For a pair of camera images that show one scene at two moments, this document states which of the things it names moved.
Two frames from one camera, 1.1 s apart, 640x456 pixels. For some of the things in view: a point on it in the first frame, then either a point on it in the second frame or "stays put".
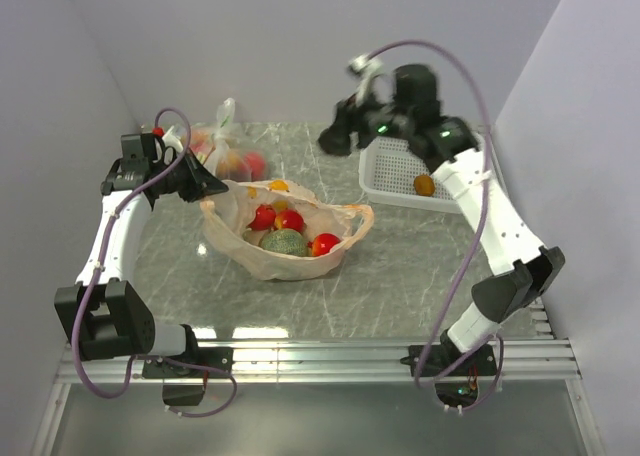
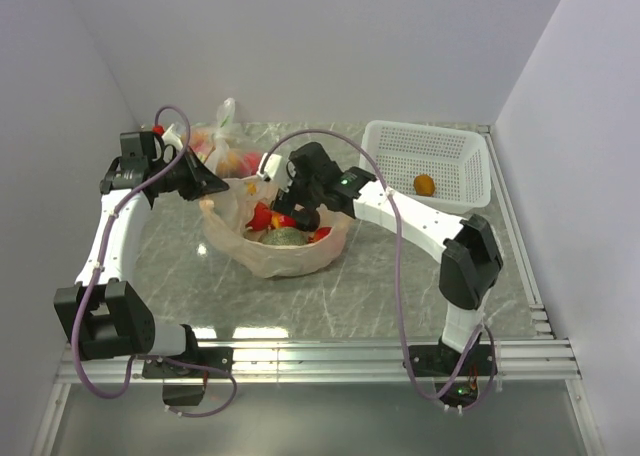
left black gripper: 202,181 stays put
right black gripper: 348,119 -> 284,202
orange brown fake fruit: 424,185 stays put
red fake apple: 322,243 -> 319,234
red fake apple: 289,219 stays put
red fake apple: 264,218 stays put
